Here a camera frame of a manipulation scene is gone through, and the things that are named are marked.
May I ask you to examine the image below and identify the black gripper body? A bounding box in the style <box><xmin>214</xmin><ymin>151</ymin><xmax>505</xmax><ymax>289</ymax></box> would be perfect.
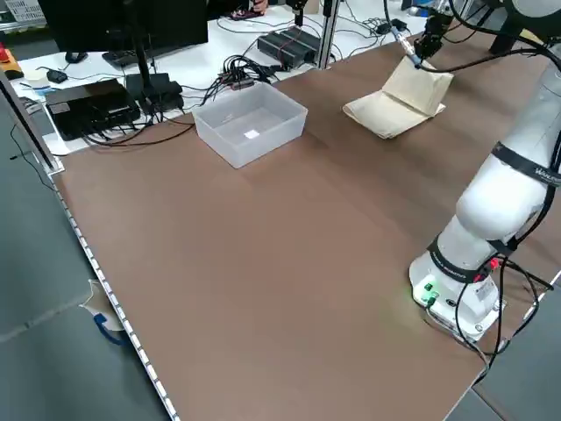
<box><xmin>422</xmin><ymin>14</ymin><xmax>446</xmax><ymax>45</ymax></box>

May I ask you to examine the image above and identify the cream tablecloth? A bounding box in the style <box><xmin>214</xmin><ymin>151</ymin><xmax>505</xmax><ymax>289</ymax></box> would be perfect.
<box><xmin>342</xmin><ymin>59</ymin><xmax>455</xmax><ymax>141</ymax></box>

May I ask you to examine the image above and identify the clear plastic box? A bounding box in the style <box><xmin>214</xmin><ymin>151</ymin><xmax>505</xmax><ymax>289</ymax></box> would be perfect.
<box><xmin>191</xmin><ymin>82</ymin><xmax>309</xmax><ymax>170</ymax></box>

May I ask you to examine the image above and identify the black flat electronics box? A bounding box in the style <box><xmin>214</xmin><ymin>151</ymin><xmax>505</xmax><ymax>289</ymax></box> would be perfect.
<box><xmin>45</xmin><ymin>77</ymin><xmax>142</xmax><ymax>142</ymax></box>

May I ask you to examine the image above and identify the black vase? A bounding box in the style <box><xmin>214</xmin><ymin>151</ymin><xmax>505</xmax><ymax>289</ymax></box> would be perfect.
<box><xmin>487</xmin><ymin>24</ymin><xmax>529</xmax><ymax>56</ymax></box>

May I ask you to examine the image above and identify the black finned power supply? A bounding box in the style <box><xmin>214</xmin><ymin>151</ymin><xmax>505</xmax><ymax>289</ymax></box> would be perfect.
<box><xmin>257</xmin><ymin>25</ymin><xmax>322</xmax><ymax>71</ymax></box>

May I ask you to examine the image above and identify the black monitor stand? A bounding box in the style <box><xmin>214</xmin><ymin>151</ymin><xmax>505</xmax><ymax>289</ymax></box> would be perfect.
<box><xmin>124</xmin><ymin>25</ymin><xmax>184</xmax><ymax>113</ymax></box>

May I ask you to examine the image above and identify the black keyboard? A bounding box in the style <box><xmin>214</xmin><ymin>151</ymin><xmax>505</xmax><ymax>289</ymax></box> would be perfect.
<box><xmin>101</xmin><ymin>46</ymin><xmax>154</xmax><ymax>68</ymax></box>

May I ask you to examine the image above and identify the black computer monitor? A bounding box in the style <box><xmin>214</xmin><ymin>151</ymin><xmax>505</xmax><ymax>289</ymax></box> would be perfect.
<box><xmin>37</xmin><ymin>0</ymin><xmax>209</xmax><ymax>56</ymax></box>

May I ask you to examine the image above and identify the white tape roll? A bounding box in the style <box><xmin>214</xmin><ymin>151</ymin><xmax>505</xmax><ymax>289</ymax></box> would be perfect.
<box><xmin>24</xmin><ymin>72</ymin><xmax>50</xmax><ymax>93</ymax></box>

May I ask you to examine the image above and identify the white blue paper bag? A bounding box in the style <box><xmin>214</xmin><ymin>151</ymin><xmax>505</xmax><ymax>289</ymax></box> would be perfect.
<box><xmin>80</xmin><ymin>279</ymin><xmax>132</xmax><ymax>347</ymax></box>

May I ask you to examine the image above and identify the red emergency stop button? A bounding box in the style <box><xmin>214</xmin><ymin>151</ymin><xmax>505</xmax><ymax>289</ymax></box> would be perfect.
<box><xmin>0</xmin><ymin>43</ymin><xmax>22</xmax><ymax>80</ymax></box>

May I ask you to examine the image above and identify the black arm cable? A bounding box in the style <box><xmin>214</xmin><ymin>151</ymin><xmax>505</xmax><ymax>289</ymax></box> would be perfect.
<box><xmin>455</xmin><ymin>144</ymin><xmax>561</xmax><ymax>367</ymax></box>
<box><xmin>431</xmin><ymin>0</ymin><xmax>556</xmax><ymax>75</ymax></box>

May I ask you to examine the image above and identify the aluminium frame post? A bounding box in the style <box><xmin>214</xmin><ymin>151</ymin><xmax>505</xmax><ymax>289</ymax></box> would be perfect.
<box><xmin>316</xmin><ymin>0</ymin><xmax>342</xmax><ymax>71</ymax></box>

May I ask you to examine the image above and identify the black mounted camera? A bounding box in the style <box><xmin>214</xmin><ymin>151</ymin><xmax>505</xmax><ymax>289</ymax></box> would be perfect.
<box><xmin>287</xmin><ymin>0</ymin><xmax>308</xmax><ymax>26</ymax></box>

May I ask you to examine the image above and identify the dark red cable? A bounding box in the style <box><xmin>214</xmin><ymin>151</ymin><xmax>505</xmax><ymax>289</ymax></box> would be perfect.
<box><xmin>87</xmin><ymin>122</ymin><xmax>196</xmax><ymax>148</ymax></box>

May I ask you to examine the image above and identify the aluminium side rail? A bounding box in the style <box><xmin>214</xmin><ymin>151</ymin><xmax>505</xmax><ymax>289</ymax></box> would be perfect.
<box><xmin>0</xmin><ymin>69</ymin><xmax>65</xmax><ymax>176</ymax></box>

